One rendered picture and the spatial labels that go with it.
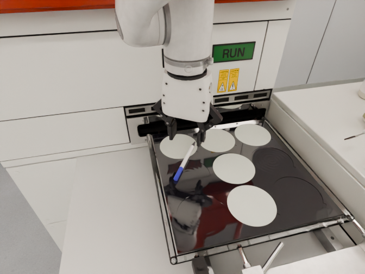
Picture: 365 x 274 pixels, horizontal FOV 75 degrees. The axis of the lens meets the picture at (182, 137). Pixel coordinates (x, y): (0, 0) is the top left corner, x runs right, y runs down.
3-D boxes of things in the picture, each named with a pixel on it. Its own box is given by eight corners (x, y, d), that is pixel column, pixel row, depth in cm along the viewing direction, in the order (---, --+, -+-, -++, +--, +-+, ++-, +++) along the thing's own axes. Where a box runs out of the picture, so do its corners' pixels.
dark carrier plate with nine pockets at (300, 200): (151, 136, 68) (151, 134, 68) (262, 120, 74) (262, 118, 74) (177, 254, 42) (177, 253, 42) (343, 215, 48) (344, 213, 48)
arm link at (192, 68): (218, 48, 44) (216, 64, 46) (174, 43, 47) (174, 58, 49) (205, 65, 38) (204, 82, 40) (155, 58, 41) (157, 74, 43)
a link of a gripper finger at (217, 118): (228, 107, 47) (218, 126, 51) (194, 89, 47) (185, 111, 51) (227, 110, 46) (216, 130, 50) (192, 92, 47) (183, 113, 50)
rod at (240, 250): (234, 248, 44) (235, 244, 43) (241, 246, 44) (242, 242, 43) (245, 274, 40) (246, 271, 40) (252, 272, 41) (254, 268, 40)
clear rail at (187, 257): (169, 259, 42) (168, 255, 41) (349, 216, 49) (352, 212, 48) (170, 267, 41) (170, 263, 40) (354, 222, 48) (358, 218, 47)
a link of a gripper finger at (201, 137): (216, 117, 51) (213, 141, 55) (201, 114, 51) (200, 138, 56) (212, 125, 48) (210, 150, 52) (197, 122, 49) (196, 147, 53)
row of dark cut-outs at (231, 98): (126, 114, 67) (125, 107, 66) (267, 97, 75) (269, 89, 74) (126, 116, 67) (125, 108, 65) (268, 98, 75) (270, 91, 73)
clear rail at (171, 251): (146, 136, 69) (145, 132, 68) (150, 135, 69) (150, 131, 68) (170, 267, 41) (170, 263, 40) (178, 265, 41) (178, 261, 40)
